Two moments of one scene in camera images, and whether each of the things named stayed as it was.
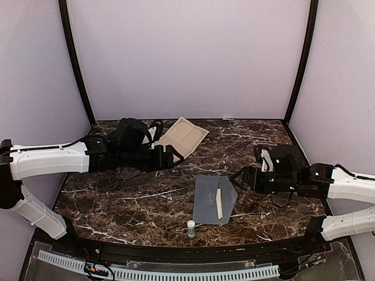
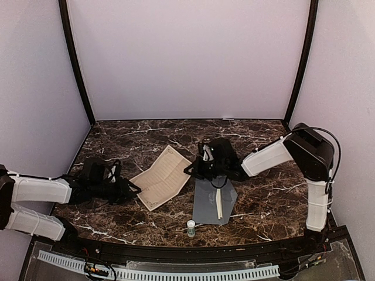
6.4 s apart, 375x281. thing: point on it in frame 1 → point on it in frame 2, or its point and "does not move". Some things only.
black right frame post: [306, 46] does not move
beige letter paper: [219, 201] does not move
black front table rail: [181, 252] does not move
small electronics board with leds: [89, 268] does not move
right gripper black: [255, 185] → [197, 170]
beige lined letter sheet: [183, 136] → [161, 177]
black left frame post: [64, 7] does not move
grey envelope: [205, 205] does not move
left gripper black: [166, 163] → [122, 192]
